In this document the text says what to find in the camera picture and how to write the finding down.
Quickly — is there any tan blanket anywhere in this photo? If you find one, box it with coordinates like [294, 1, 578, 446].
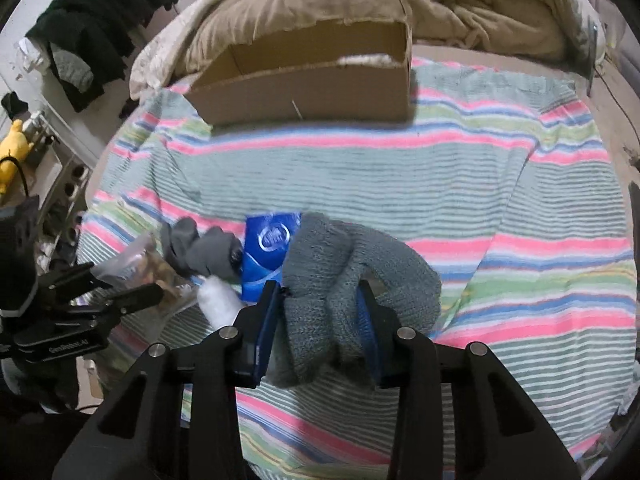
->
[170, 0, 596, 78]

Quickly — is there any clear plastic snack bag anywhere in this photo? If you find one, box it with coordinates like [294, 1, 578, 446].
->
[91, 231, 201, 318]

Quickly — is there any blue tissue packet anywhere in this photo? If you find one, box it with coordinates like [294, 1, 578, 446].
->
[239, 211, 304, 306]

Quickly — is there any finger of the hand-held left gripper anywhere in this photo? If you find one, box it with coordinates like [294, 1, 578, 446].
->
[35, 262, 113, 306]
[70, 284, 165, 333]

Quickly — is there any white floral pillow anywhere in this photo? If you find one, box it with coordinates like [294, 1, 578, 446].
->
[129, 2, 211, 102]

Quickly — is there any grey knitted beanie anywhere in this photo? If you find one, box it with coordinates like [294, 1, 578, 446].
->
[272, 211, 443, 389]

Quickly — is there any striped bedsheet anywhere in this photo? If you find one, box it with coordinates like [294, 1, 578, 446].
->
[75, 57, 637, 466]

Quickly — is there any pile of dark clothes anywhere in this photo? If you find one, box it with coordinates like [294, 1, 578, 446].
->
[25, 0, 182, 113]

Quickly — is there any yellow plush toy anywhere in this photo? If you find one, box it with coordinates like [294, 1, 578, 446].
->
[0, 119, 37, 196]

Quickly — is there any white sock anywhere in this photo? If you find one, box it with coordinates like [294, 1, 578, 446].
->
[196, 275, 245, 335]

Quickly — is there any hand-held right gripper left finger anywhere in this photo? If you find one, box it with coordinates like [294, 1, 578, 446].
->
[52, 280, 281, 480]

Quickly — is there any cardboard box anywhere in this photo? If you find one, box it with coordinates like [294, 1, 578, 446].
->
[185, 16, 414, 126]

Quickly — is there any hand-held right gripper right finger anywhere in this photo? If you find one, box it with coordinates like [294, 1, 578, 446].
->
[356, 279, 581, 480]

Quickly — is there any white shelf unit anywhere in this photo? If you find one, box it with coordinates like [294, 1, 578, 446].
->
[0, 35, 101, 266]

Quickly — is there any dark grey sock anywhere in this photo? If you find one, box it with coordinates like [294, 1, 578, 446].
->
[160, 217, 247, 283]

